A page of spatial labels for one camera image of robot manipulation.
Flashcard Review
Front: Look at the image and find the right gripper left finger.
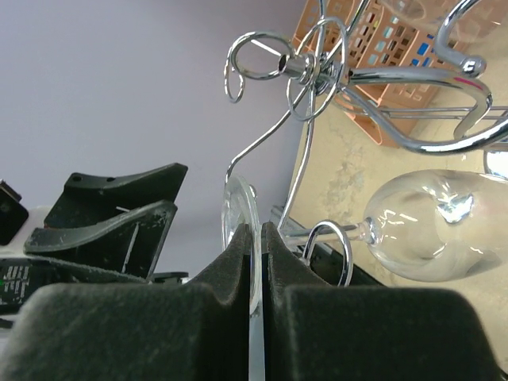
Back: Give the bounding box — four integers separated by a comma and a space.
1, 225, 252, 380

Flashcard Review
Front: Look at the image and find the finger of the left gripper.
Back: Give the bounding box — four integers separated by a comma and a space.
44, 163, 188, 229
24, 200, 177, 283

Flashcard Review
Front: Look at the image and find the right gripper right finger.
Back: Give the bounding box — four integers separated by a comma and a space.
261, 222, 507, 380

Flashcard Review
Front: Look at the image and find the clear wine glass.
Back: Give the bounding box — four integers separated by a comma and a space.
381, 0, 507, 43
220, 169, 508, 317

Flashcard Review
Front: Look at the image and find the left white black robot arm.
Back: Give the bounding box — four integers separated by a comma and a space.
1, 163, 188, 315

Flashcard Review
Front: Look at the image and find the chrome wine glass rack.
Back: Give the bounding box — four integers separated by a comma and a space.
224, 1, 507, 286

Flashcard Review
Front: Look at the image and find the orange plastic file organizer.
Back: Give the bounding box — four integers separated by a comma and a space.
291, 0, 489, 148

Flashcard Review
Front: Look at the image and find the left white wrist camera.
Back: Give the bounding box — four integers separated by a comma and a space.
0, 179, 29, 246

